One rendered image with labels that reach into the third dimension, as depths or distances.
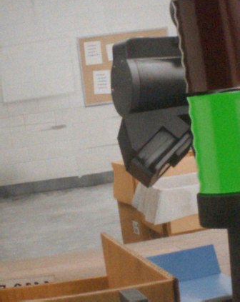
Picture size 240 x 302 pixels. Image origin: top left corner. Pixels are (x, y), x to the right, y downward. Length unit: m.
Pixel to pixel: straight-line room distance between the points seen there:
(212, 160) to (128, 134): 0.47
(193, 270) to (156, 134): 0.13
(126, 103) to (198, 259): 0.16
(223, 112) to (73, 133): 11.04
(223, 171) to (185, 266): 0.46
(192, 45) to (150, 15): 11.23
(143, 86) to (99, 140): 10.59
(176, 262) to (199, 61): 0.47
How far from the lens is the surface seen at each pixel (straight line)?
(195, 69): 0.30
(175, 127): 0.78
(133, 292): 0.44
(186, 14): 0.30
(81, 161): 11.36
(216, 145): 0.30
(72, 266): 1.02
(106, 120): 11.38
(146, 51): 0.80
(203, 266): 0.76
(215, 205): 0.30
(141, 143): 0.77
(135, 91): 0.78
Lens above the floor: 1.09
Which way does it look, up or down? 3 degrees down
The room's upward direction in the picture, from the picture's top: 8 degrees counter-clockwise
